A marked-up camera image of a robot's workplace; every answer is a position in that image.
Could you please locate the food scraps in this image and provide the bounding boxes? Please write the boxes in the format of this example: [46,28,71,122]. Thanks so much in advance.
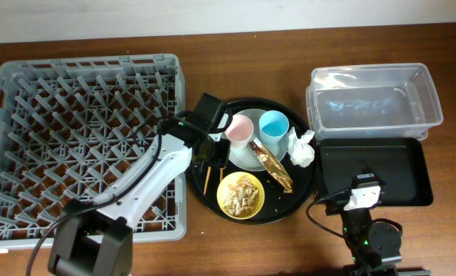
[223,175,259,217]

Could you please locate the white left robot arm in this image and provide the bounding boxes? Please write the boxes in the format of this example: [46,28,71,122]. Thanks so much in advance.
[48,110,233,275]

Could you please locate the black rectangular tray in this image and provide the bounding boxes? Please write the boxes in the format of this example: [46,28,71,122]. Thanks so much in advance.
[319,137,434,206]

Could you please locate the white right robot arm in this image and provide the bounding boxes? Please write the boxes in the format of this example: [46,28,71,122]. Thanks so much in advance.
[324,172,431,276]

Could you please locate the pink plastic cup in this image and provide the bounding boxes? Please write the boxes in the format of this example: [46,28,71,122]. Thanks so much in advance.
[225,114,254,150]

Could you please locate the light grey plate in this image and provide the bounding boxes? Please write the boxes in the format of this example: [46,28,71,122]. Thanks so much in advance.
[229,108,288,172]

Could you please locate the white paper napkin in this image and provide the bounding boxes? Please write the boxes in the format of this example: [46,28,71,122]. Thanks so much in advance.
[287,127,315,168]

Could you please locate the blue plastic cup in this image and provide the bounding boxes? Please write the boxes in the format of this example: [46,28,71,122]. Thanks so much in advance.
[258,110,289,145]

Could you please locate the clear plastic waste bin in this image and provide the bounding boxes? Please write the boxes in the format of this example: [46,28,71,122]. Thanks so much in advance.
[306,63,444,140]

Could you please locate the round black serving tray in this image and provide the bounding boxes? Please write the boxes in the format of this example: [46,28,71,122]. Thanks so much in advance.
[187,98,316,225]

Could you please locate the gold foil snack wrapper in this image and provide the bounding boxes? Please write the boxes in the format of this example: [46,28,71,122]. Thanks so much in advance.
[248,138,293,193]

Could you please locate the grey plastic dishwasher rack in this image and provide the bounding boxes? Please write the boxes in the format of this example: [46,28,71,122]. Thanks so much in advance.
[0,54,185,251]

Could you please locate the yellow bowl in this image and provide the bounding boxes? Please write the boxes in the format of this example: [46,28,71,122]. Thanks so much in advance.
[217,172,265,220]

